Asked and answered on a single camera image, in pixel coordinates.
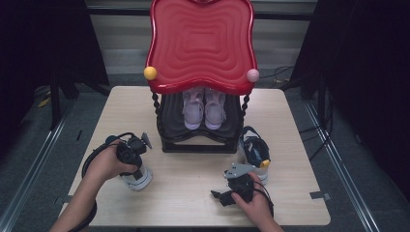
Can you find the yellow floor object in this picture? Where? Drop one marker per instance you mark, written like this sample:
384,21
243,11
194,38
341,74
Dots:
43,102

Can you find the red and black shoe rack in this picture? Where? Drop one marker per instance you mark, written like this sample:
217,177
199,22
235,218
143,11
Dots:
201,42

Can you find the navy and white sneaker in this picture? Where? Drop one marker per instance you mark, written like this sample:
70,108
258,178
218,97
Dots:
256,151
140,182

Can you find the person's right hand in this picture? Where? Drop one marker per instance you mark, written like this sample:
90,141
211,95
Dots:
257,206

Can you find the black metal stand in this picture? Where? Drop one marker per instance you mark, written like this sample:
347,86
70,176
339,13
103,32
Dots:
321,103
54,103

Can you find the dark curtain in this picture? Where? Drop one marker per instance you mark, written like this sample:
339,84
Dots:
364,80
38,48

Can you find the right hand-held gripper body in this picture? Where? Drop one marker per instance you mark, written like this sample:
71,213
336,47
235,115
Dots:
241,187

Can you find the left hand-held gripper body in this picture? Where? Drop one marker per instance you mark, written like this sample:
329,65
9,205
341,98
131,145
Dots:
130,151

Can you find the aluminium floor rail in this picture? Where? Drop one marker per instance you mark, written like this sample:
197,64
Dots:
35,167
341,170

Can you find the person's left hand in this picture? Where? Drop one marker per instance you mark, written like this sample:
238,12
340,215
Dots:
103,164

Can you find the grey tape strip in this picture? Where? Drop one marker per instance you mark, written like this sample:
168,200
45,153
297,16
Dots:
319,195
69,199

